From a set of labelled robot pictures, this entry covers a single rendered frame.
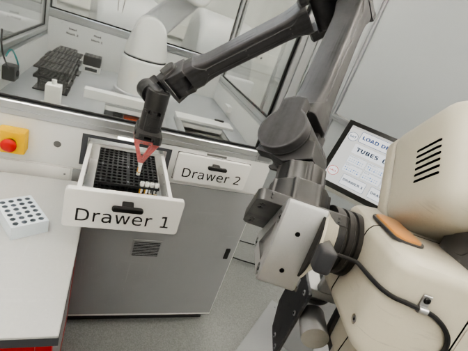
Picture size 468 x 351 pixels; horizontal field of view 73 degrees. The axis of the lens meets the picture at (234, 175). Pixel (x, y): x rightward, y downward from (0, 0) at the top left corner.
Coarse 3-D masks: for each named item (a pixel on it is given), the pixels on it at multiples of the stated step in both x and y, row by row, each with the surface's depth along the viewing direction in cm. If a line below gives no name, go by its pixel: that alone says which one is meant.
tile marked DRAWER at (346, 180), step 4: (344, 176) 123; (348, 176) 122; (340, 180) 122; (344, 180) 122; (348, 180) 122; (352, 180) 121; (356, 180) 121; (344, 184) 121; (348, 184) 121; (352, 184) 121; (356, 184) 121; (360, 184) 120; (364, 184) 120; (352, 188) 120; (356, 188) 120; (360, 188) 120; (364, 188) 119; (360, 192) 119
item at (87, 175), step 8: (88, 144) 104; (96, 144) 106; (104, 144) 108; (88, 152) 100; (96, 152) 108; (144, 152) 112; (88, 160) 98; (96, 160) 108; (160, 160) 114; (88, 168) 102; (160, 168) 111; (80, 176) 86; (88, 176) 98; (160, 176) 109; (168, 176) 102; (80, 184) 83; (88, 184) 94; (160, 184) 106; (168, 184) 98; (160, 192) 103; (168, 192) 94
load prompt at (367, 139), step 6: (360, 138) 128; (366, 138) 127; (372, 138) 127; (378, 138) 126; (366, 144) 126; (372, 144) 126; (378, 144) 125; (384, 144) 125; (390, 144) 124; (378, 150) 124; (384, 150) 124
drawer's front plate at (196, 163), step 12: (180, 156) 113; (192, 156) 115; (204, 156) 118; (180, 168) 116; (192, 168) 117; (204, 168) 118; (228, 168) 121; (240, 168) 123; (180, 180) 118; (192, 180) 120; (204, 180) 121; (216, 180) 123; (228, 180) 124; (240, 180) 126
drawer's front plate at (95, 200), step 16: (80, 192) 76; (96, 192) 77; (112, 192) 78; (128, 192) 81; (64, 208) 76; (96, 208) 79; (144, 208) 83; (160, 208) 84; (176, 208) 85; (64, 224) 79; (80, 224) 80; (96, 224) 81; (112, 224) 82; (128, 224) 84; (144, 224) 85; (160, 224) 86; (176, 224) 88
